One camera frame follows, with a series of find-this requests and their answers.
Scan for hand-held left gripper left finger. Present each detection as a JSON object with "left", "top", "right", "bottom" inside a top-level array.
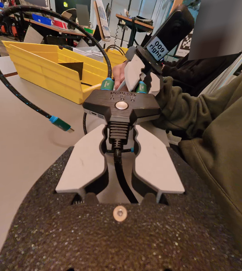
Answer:
[{"left": 55, "top": 124, "right": 109, "bottom": 199}]

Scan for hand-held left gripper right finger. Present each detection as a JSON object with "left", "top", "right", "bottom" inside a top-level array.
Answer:
[{"left": 131, "top": 125, "right": 186, "bottom": 202}]

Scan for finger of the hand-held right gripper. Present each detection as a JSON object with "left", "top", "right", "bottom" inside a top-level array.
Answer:
[
  {"left": 147, "top": 73, "right": 164, "bottom": 96},
  {"left": 124, "top": 54, "right": 146, "bottom": 91}
]

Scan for black video switch box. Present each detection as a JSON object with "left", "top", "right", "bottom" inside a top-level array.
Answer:
[{"left": 82, "top": 89, "right": 161, "bottom": 204}]

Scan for person's right forearm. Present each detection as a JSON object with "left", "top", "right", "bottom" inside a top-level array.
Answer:
[{"left": 155, "top": 61, "right": 242, "bottom": 140}]

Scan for grey desk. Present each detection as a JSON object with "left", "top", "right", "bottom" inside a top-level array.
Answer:
[{"left": 0, "top": 55, "right": 171, "bottom": 266}]

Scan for person's right hand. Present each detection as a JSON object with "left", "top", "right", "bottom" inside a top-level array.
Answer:
[{"left": 112, "top": 62, "right": 127, "bottom": 90}]

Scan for black white marker tag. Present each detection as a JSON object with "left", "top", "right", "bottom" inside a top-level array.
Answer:
[{"left": 177, "top": 29, "right": 195, "bottom": 57}]

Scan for small yellow bin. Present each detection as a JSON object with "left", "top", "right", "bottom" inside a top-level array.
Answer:
[{"left": 104, "top": 47, "right": 129, "bottom": 66}]

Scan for black stand table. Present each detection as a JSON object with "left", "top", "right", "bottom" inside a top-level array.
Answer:
[{"left": 115, "top": 14, "right": 154, "bottom": 49}]

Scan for black jacket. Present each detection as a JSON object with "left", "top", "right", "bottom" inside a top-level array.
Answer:
[{"left": 161, "top": 52, "right": 242, "bottom": 90}]

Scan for white papers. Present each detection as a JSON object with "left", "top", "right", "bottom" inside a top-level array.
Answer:
[{"left": 73, "top": 46, "right": 104, "bottom": 57}]

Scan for standing sign board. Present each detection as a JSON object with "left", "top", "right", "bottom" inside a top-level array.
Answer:
[{"left": 93, "top": 0, "right": 111, "bottom": 42}]

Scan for black divider card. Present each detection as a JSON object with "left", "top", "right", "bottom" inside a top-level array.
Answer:
[{"left": 58, "top": 62, "right": 84, "bottom": 81}]

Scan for person's olive hoodie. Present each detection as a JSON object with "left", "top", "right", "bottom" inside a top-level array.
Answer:
[{"left": 179, "top": 102, "right": 242, "bottom": 271}]

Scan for red storage bin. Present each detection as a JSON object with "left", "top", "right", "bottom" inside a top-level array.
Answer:
[{"left": 52, "top": 20, "right": 68, "bottom": 29}]

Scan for large yellow bin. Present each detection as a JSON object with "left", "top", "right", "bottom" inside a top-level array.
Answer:
[{"left": 2, "top": 40, "right": 113, "bottom": 104}]

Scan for blue storage bin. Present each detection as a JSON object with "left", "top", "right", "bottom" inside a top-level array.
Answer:
[{"left": 32, "top": 14, "right": 52, "bottom": 26}]

